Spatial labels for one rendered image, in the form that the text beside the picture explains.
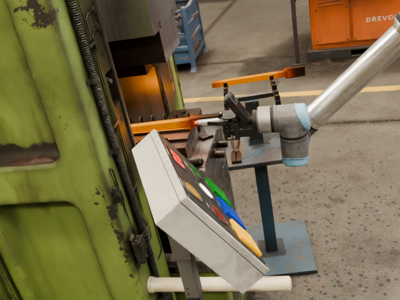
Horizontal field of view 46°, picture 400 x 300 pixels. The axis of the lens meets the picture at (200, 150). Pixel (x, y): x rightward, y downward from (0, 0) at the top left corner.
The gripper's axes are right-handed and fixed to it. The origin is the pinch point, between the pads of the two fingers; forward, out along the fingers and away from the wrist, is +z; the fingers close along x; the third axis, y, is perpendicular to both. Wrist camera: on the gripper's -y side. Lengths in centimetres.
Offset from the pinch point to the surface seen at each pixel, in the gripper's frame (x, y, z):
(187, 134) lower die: -4.8, 3.0, 3.6
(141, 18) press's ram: -17.7, -39.5, 6.0
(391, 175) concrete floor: 115, 100, -84
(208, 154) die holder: -6.1, 10.6, -2.8
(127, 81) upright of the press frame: 22.6, -8.5, 31.0
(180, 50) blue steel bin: 356, 76, 96
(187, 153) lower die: -11.7, 6.8, 2.9
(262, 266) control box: -68, 4, -25
